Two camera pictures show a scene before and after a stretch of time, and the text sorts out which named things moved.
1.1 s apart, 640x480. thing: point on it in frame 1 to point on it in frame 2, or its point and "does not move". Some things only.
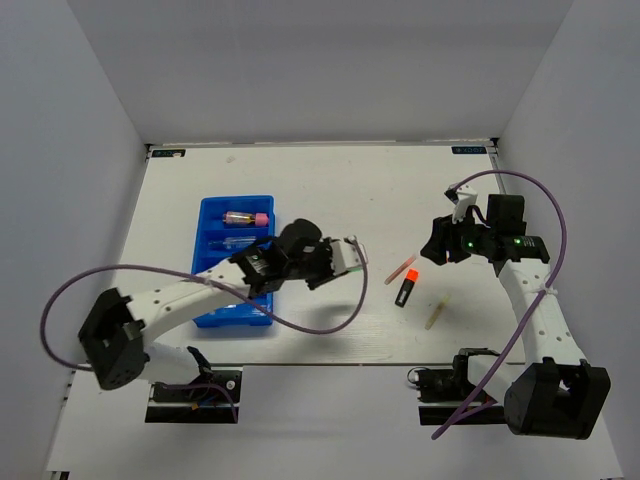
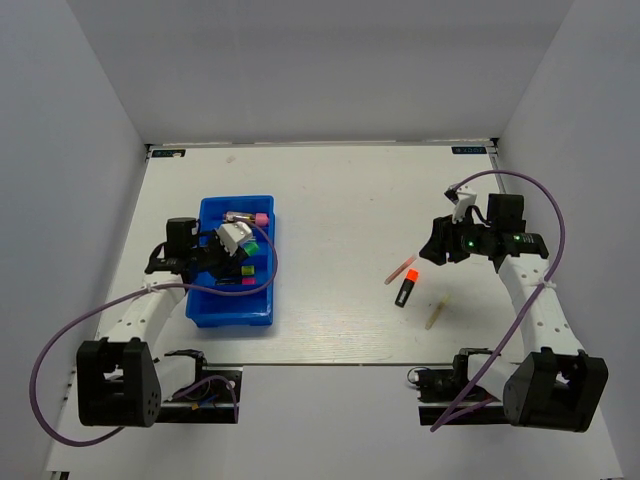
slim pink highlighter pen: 400,269 does not move
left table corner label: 168,153 does not move
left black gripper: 327,275 to 229,263
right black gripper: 443,238 does not move
